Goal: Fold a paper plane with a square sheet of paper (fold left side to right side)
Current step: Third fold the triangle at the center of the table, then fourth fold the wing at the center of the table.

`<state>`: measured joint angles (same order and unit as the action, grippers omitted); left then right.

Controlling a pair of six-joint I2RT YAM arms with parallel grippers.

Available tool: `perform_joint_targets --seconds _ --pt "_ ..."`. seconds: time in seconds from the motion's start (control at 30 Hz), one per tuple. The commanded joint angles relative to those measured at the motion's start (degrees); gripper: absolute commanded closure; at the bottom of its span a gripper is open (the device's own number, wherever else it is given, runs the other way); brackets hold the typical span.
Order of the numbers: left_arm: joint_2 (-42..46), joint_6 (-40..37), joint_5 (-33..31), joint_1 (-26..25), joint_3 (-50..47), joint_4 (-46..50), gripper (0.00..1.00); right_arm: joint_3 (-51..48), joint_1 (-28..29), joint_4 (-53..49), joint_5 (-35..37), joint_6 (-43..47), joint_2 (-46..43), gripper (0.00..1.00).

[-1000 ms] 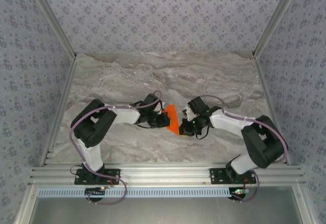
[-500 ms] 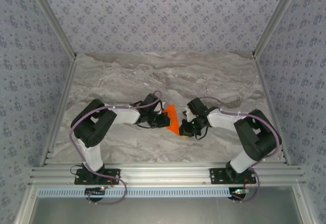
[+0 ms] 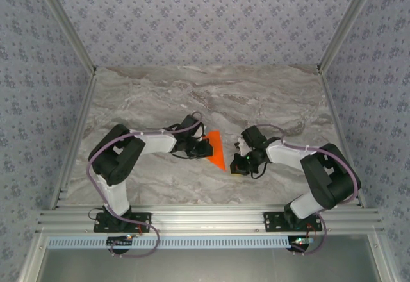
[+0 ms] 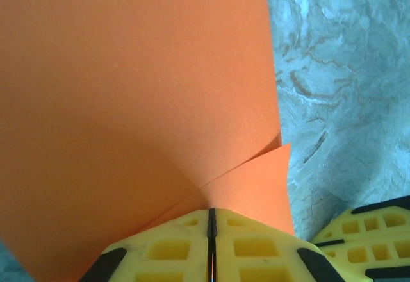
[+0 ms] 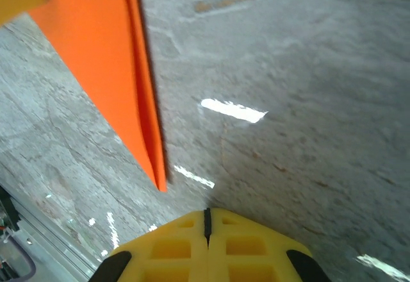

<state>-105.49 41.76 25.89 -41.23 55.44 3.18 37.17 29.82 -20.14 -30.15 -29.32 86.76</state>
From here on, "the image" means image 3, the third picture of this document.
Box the slotted grey cable duct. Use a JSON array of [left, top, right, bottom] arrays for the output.
[[47, 235, 293, 250]]

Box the aluminium frame leg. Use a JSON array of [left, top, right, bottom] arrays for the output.
[[368, 232, 397, 282], [19, 232, 49, 282]]

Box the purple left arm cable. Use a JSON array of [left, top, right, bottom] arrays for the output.
[[86, 111, 205, 260]]

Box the black controller board with LED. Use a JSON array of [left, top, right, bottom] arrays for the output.
[[106, 235, 134, 250], [289, 236, 314, 251]]

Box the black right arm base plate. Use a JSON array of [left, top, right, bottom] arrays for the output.
[[263, 211, 322, 233]]

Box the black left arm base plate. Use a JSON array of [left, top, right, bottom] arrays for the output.
[[93, 211, 152, 233]]

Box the aluminium frame post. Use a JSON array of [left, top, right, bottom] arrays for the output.
[[316, 0, 381, 73], [31, 0, 97, 75]]

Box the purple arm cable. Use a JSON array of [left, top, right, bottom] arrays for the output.
[[86, 111, 205, 260], [256, 123, 363, 256]]

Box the orange paper sheet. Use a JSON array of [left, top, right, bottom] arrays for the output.
[[202, 129, 227, 172]]

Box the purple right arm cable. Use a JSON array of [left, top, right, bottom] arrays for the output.
[[256, 123, 363, 256]]

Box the grey metal sheet panel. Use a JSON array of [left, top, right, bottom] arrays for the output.
[[38, 234, 382, 282]]

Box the aluminium cross beam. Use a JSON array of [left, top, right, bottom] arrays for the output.
[[35, 207, 385, 235]]

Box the aluminium table side rail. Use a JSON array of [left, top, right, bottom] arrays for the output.
[[318, 67, 366, 209], [49, 70, 99, 211]]

